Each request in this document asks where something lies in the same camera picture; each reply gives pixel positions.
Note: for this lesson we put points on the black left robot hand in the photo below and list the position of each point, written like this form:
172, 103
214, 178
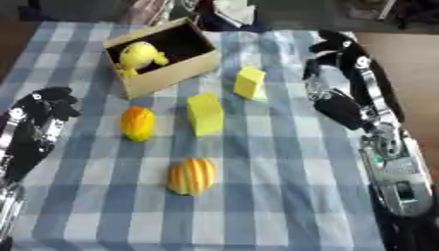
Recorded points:
28, 130

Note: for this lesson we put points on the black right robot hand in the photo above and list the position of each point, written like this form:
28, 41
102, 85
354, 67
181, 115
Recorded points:
348, 81

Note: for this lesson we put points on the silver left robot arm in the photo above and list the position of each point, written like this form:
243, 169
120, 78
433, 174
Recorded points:
8, 212

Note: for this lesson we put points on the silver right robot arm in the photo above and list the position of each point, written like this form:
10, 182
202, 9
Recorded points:
400, 183

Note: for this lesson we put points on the tan cardboard box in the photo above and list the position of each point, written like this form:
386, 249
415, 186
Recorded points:
163, 57

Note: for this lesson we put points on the small yellow block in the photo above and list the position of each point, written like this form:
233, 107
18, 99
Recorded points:
249, 82

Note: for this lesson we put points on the orange toy fruit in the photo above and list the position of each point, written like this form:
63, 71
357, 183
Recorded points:
138, 123

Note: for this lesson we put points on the yellow soft toy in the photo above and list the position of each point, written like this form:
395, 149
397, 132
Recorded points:
139, 58

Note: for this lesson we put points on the white paper pile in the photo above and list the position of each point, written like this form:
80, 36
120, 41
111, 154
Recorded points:
235, 12

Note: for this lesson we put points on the large yellow block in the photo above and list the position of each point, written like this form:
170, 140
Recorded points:
204, 114

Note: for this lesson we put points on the orange striped toy pumpkin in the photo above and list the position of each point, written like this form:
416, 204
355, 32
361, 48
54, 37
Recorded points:
192, 176

